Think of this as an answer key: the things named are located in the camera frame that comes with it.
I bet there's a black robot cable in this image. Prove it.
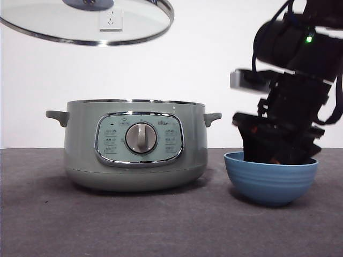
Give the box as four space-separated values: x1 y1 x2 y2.
312 76 343 125
251 0 295 73

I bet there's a glass lid with green knob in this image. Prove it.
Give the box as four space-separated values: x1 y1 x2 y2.
0 0 175 47

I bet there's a white wall socket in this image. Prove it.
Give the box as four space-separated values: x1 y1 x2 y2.
99 9 124 32

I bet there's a blue ribbed bowl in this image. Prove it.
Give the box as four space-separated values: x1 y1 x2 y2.
223 151 319 207

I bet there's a pale green electric steamer pot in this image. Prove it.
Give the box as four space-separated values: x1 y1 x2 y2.
45 99 222 192

